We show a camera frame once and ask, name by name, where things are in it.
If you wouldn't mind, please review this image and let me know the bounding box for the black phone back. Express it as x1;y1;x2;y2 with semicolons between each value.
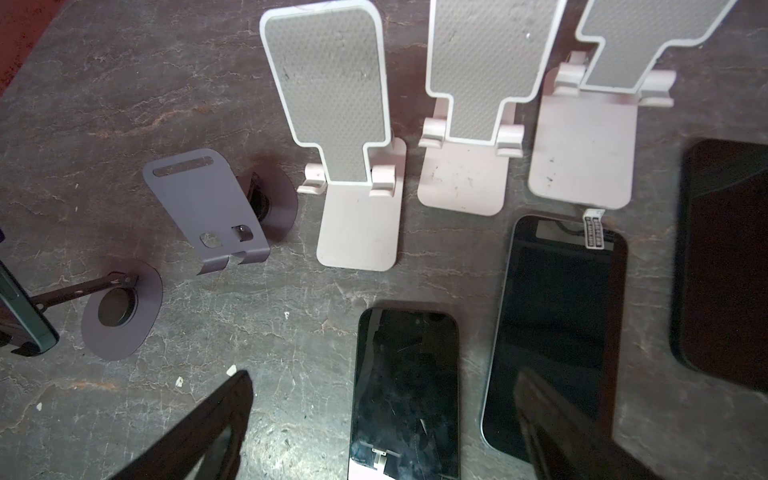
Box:
347;308;460;479

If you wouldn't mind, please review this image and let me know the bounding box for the black phone with middle sticker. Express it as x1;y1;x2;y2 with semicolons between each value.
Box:
669;139;767;392

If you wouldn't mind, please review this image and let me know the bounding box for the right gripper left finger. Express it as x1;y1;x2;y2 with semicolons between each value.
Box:
113;370;254;479

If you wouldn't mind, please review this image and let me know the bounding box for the white phone stand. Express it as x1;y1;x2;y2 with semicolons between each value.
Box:
417;0;566;216
528;0;734;210
259;1;407;271

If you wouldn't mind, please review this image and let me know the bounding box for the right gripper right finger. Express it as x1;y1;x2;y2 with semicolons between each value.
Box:
514;368;658;479

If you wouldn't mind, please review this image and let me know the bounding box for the grey round-base phone stand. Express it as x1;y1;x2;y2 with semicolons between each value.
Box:
143;148;298;274

